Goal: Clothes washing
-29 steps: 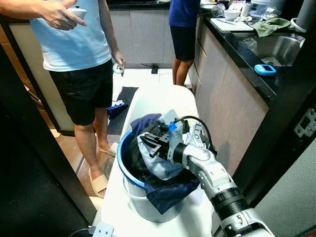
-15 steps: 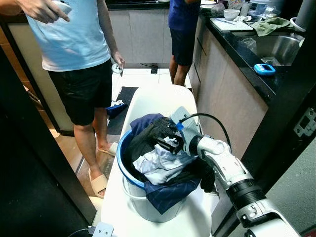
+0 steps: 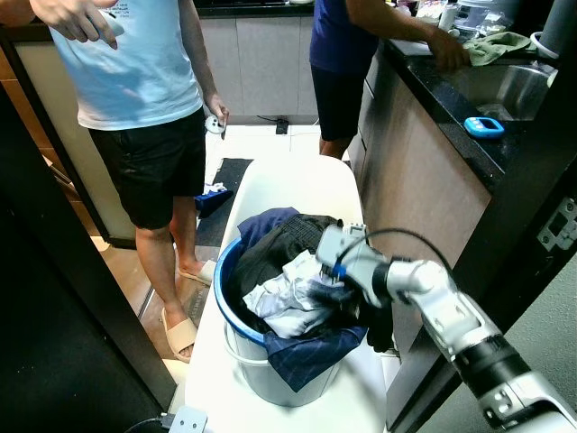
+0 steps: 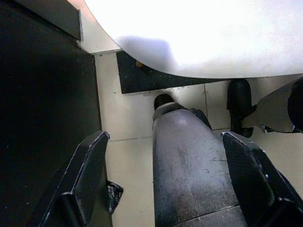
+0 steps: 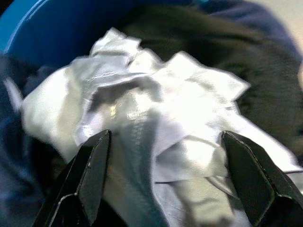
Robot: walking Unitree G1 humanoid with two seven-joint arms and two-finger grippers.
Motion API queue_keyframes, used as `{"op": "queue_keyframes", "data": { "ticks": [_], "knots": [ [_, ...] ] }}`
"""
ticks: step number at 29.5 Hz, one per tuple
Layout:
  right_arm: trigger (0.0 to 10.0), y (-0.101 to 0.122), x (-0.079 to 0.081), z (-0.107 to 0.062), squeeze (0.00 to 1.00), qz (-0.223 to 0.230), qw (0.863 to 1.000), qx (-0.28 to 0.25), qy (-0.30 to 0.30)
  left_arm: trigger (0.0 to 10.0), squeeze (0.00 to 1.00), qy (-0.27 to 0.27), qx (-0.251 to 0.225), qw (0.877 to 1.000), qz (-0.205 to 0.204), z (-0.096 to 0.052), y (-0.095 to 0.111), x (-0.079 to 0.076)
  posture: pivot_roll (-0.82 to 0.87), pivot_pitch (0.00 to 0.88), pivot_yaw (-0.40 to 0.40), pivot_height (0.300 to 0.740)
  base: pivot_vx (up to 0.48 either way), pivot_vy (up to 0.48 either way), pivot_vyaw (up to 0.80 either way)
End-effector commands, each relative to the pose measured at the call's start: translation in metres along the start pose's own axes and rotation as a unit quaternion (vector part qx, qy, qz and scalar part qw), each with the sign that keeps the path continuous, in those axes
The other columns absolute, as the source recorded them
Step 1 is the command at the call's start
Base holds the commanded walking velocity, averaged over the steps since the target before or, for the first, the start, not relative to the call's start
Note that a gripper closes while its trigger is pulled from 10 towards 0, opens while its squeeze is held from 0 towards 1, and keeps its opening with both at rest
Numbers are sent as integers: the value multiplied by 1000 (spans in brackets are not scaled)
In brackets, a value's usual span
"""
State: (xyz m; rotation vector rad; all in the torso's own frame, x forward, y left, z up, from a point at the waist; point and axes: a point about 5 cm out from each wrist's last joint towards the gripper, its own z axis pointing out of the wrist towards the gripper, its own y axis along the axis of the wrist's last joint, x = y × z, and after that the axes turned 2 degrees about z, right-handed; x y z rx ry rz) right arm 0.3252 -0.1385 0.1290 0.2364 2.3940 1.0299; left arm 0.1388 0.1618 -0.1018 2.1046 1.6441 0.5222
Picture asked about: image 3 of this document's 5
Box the grey kitchen cabinets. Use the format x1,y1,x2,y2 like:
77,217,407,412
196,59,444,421
194,9,321,123

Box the black floor mat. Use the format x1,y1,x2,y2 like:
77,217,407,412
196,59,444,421
197,158,255,249

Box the black torso cable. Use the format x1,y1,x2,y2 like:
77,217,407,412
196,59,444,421
122,415,172,433

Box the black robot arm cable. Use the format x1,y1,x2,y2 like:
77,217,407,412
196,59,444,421
347,227,456,272

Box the beige slipper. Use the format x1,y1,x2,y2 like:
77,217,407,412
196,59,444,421
176,260,217,286
162,311,197,364

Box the person in light blue shirt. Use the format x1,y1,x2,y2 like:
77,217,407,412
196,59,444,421
27,0,231,362

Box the grey robot torso bracket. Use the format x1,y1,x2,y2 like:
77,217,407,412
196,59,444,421
167,406,210,433

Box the white grey garment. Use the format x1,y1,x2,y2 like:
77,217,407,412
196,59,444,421
242,251,348,339

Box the white cup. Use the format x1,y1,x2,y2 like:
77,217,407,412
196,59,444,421
530,32,562,60

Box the kitchen counter with black top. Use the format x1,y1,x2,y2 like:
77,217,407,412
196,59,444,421
347,32,577,272

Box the green cloth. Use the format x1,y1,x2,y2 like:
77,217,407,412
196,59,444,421
464,32,533,66

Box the blue digital timer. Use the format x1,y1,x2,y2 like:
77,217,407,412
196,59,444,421
463,115,506,140

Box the white hand controller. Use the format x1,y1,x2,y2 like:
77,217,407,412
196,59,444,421
97,11,127,48
206,108,226,136

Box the plain dark blue garment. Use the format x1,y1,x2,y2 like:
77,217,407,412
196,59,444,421
236,207,300,263

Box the black door panel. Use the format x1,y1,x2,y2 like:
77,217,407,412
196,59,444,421
0,86,177,433

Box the blue box on floor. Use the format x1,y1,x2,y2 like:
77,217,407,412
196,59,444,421
194,180,234,217

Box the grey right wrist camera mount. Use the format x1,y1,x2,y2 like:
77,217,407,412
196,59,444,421
314,224,372,282

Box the brown wooden cabinet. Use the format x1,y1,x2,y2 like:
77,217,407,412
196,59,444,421
0,36,136,244

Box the stainless steel sink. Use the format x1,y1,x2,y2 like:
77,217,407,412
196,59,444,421
451,61,558,123

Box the black garment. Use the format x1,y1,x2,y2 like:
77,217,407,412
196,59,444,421
224,214,343,299

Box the person in dark blue shirt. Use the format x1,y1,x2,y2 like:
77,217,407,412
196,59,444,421
309,0,472,161

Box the navy pinstriped garment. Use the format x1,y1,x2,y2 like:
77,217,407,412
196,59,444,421
261,316,369,393

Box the white bucket with blue rim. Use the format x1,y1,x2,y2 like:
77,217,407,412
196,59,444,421
214,230,371,409

